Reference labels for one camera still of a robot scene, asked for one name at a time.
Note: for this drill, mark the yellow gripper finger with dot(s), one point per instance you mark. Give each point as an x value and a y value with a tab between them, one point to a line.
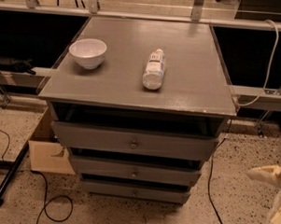
269	174

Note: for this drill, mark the grey bottom drawer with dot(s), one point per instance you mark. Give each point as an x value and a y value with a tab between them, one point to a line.
136	192

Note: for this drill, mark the grey drawer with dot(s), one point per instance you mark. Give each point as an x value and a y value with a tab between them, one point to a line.
134	170
136	192
155	144

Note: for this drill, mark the grey middle drawer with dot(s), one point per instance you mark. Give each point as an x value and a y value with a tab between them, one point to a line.
134	170

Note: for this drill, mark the grey drawer cabinet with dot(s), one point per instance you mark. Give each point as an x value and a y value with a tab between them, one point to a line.
194	99

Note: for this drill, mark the grey top drawer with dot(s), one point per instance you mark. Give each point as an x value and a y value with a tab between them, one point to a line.
155	144

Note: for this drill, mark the clear plastic water bottle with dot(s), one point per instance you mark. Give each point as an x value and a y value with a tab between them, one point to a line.
154	72

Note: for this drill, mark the white bowl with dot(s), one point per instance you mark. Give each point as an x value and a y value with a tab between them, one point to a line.
89	53

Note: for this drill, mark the cardboard box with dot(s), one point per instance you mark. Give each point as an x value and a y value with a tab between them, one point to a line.
46	154

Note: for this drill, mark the black metal bar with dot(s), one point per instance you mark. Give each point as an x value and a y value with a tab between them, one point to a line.
12	168

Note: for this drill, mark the black bag on rail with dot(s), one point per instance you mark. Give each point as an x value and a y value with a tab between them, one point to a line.
15	65

